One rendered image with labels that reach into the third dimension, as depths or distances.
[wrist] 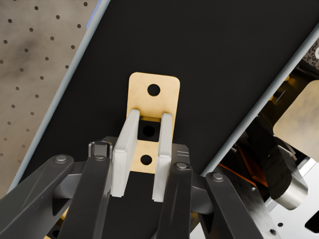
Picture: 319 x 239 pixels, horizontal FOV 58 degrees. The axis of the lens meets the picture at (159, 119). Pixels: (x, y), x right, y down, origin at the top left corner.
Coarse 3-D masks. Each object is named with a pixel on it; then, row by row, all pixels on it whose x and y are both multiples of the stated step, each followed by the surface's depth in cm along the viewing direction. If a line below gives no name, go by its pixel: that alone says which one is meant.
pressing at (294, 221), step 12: (300, 156) 42; (300, 168) 41; (312, 168) 42; (312, 180) 42; (312, 192) 43; (276, 204) 44; (300, 204) 44; (312, 204) 44; (276, 216) 45; (288, 216) 45; (300, 216) 45; (276, 228) 46; (288, 228) 45; (300, 228) 45
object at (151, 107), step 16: (144, 80) 21; (160, 80) 21; (176, 80) 21; (128, 96) 22; (144, 96) 22; (160, 96) 22; (176, 96) 22; (128, 112) 22; (144, 112) 22; (160, 112) 22; (144, 128) 23; (144, 144) 23
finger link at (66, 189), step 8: (112, 144) 18; (112, 152) 17; (80, 168) 15; (112, 168) 16; (72, 176) 14; (80, 176) 14; (64, 184) 14; (72, 184) 14; (56, 192) 14; (64, 192) 14; (72, 192) 15
